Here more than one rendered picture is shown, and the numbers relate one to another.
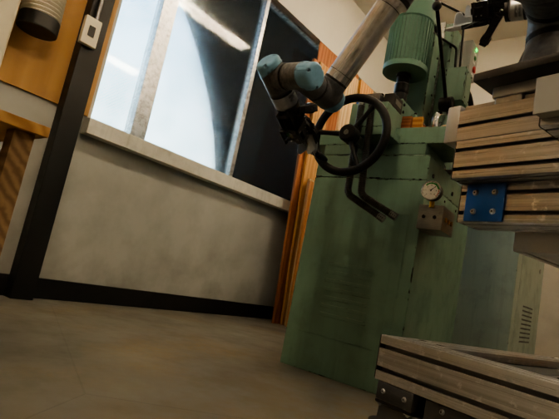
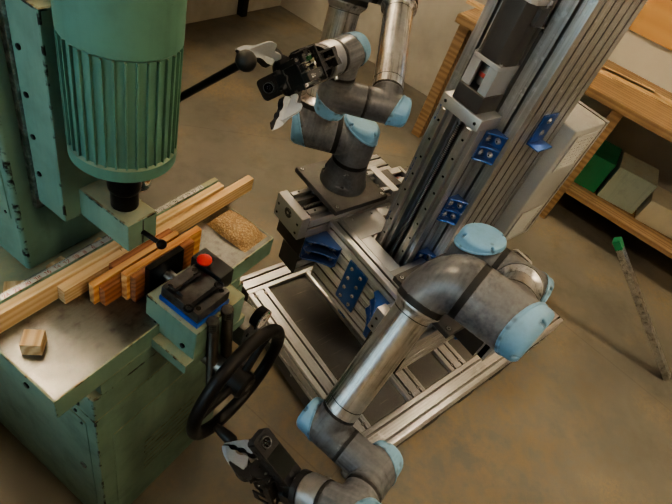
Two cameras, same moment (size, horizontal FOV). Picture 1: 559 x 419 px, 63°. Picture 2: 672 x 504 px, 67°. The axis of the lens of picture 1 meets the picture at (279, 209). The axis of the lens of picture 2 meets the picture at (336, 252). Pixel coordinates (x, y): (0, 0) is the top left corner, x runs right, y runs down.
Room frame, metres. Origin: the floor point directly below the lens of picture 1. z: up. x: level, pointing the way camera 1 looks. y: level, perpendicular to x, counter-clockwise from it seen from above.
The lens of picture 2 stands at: (1.56, 0.38, 1.80)
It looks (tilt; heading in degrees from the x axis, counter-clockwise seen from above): 44 degrees down; 251
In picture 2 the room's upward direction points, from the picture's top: 22 degrees clockwise
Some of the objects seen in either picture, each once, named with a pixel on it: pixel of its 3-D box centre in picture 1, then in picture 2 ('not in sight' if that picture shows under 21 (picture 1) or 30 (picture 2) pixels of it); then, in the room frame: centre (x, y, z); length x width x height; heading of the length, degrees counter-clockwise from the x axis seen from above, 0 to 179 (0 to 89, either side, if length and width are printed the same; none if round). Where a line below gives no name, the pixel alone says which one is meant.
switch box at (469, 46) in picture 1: (467, 62); not in sight; (1.90, -0.69, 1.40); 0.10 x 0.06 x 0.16; 143
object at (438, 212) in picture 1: (436, 220); (236, 318); (1.46, -0.51, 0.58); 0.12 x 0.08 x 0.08; 143
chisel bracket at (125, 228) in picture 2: (399, 115); (118, 214); (1.75, -0.40, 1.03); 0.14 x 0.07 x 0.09; 143
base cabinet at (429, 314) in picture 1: (381, 283); (98, 361); (1.83, -0.46, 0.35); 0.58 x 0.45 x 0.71; 143
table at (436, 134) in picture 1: (383, 141); (164, 297); (1.64, -0.33, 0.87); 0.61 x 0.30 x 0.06; 53
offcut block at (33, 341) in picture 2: not in sight; (33, 342); (1.84, -0.16, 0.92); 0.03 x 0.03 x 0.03; 4
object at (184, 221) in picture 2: not in sight; (170, 229); (1.66, -0.49, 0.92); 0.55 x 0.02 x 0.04; 53
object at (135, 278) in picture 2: (390, 126); (163, 269); (1.65, -0.35, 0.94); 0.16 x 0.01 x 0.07; 53
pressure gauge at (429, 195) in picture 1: (432, 194); (258, 318); (1.41, -0.46, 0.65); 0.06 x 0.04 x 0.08; 53
